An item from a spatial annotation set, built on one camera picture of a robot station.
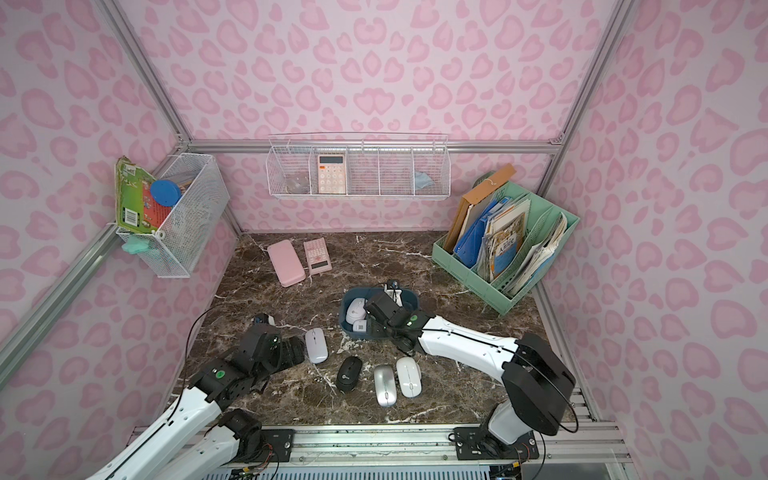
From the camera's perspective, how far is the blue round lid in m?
0.76

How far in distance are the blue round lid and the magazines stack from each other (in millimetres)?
848

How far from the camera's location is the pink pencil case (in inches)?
41.7

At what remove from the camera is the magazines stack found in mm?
901

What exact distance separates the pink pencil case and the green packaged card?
15.9 inches

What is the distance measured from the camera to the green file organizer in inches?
35.4
